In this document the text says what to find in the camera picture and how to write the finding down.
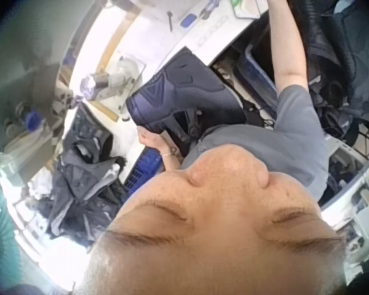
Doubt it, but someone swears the white workstation with machines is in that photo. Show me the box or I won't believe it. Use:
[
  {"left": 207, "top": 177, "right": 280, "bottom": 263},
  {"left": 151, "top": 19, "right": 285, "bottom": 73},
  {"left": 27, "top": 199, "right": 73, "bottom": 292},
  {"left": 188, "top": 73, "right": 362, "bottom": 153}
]
[{"left": 321, "top": 135, "right": 369, "bottom": 268}]

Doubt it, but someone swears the person's left hand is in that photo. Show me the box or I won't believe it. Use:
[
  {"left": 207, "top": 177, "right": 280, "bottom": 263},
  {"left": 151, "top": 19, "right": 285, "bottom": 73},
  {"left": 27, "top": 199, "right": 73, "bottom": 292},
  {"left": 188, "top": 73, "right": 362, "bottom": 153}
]
[{"left": 138, "top": 127, "right": 170, "bottom": 155}]

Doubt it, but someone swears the navy padded fabric piece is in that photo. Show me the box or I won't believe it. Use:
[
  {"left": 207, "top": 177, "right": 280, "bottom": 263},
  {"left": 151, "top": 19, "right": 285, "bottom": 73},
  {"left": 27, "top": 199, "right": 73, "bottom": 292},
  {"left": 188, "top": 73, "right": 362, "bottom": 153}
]
[{"left": 125, "top": 46, "right": 247, "bottom": 133}]

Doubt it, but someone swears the heap of dark grey garments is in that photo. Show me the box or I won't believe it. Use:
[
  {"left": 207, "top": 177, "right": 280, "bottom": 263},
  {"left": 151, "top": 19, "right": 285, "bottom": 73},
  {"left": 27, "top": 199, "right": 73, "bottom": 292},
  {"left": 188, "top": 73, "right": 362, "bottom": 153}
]
[{"left": 44, "top": 104, "right": 127, "bottom": 246}]

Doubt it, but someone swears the white sewing machine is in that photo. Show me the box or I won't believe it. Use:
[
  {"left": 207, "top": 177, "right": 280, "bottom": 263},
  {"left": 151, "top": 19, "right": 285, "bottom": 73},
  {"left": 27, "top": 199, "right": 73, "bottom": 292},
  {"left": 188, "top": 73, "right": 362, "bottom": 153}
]
[{"left": 78, "top": 54, "right": 147, "bottom": 113}]

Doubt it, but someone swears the blue plastic crate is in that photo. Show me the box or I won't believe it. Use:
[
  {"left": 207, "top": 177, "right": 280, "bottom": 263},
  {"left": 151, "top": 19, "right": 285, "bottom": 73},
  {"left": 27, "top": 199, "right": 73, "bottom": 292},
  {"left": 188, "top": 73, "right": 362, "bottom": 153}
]
[{"left": 121, "top": 146, "right": 164, "bottom": 203}]

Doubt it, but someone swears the dark blue plastic bin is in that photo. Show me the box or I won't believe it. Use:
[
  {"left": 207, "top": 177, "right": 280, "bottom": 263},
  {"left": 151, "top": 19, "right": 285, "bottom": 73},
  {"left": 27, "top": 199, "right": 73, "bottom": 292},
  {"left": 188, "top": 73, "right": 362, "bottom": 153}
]
[{"left": 235, "top": 45, "right": 280, "bottom": 107}]

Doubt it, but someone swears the blue thread spool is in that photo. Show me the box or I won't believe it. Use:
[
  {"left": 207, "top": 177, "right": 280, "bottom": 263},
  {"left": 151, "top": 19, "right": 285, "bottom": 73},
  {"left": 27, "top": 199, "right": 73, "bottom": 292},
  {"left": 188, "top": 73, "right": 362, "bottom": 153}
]
[{"left": 23, "top": 110, "right": 41, "bottom": 130}]

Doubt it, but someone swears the heap of black garments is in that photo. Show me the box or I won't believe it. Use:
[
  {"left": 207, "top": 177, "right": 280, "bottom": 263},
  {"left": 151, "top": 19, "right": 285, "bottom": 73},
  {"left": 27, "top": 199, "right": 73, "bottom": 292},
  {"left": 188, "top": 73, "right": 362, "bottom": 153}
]
[{"left": 298, "top": 0, "right": 369, "bottom": 145}]

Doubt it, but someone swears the small blue box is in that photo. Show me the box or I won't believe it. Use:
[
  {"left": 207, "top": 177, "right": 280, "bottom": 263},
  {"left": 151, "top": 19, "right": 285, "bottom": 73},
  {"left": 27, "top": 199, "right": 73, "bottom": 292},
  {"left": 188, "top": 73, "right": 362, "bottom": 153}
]
[{"left": 180, "top": 14, "right": 196, "bottom": 28}]

